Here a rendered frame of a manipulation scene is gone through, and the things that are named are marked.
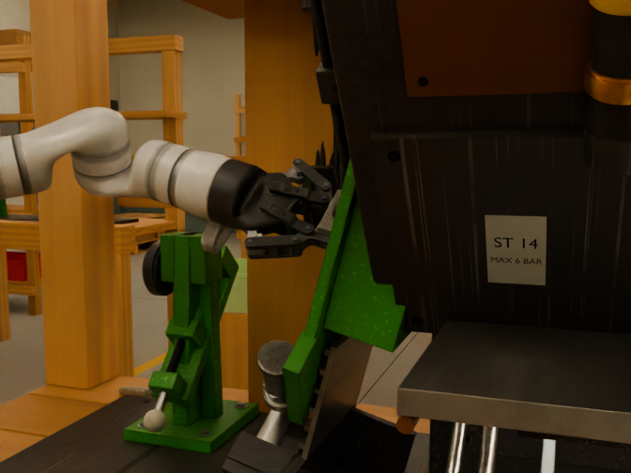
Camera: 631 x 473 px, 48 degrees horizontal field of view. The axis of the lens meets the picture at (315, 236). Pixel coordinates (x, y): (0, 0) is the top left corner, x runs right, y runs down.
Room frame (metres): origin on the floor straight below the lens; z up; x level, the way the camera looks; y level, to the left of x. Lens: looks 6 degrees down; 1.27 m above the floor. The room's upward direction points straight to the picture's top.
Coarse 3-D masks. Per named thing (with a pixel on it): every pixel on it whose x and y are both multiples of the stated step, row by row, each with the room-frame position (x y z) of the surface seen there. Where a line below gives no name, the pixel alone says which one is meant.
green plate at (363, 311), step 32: (352, 192) 0.63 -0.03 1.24; (352, 224) 0.64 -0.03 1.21; (352, 256) 0.64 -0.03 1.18; (320, 288) 0.64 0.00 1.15; (352, 288) 0.64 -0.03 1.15; (384, 288) 0.63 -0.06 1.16; (320, 320) 0.64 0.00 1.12; (352, 320) 0.64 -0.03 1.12; (384, 320) 0.63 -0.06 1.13; (320, 352) 0.67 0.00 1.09
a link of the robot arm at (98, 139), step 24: (72, 120) 0.83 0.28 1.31; (96, 120) 0.82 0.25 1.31; (120, 120) 0.84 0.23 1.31; (24, 144) 0.81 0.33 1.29; (48, 144) 0.81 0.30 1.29; (72, 144) 0.81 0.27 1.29; (96, 144) 0.82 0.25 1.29; (120, 144) 0.84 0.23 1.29; (24, 168) 0.80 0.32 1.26; (48, 168) 0.81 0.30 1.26; (96, 168) 0.83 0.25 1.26; (120, 168) 0.85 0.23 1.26; (24, 192) 0.82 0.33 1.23
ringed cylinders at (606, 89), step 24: (600, 0) 0.40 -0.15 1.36; (624, 0) 0.39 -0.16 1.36; (600, 24) 0.41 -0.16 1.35; (624, 24) 0.40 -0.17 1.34; (600, 48) 0.41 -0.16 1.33; (624, 48) 0.40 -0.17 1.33; (600, 72) 0.42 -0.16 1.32; (624, 72) 0.41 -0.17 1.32; (600, 96) 0.42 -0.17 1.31; (624, 96) 0.41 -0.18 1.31; (600, 120) 0.43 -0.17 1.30; (624, 120) 0.43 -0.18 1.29; (600, 144) 0.44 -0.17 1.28; (624, 144) 0.43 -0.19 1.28; (600, 168) 0.45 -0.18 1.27; (624, 168) 0.44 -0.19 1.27
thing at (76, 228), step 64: (64, 0) 1.18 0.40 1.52; (256, 0) 1.06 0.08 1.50; (64, 64) 1.18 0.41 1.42; (256, 64) 1.06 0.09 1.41; (256, 128) 1.07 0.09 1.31; (320, 128) 1.03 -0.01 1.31; (64, 192) 1.18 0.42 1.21; (64, 256) 1.18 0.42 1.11; (320, 256) 1.03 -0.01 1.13; (64, 320) 1.18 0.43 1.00; (256, 320) 1.07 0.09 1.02; (64, 384) 1.19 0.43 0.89; (256, 384) 1.07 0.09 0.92
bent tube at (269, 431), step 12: (336, 192) 0.76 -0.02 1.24; (336, 204) 0.75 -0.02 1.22; (324, 216) 0.74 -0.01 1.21; (324, 228) 0.73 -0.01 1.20; (276, 420) 0.71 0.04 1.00; (288, 420) 0.71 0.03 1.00; (264, 432) 0.70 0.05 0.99; (276, 432) 0.70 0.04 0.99; (288, 432) 0.71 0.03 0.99; (276, 444) 0.69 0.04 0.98
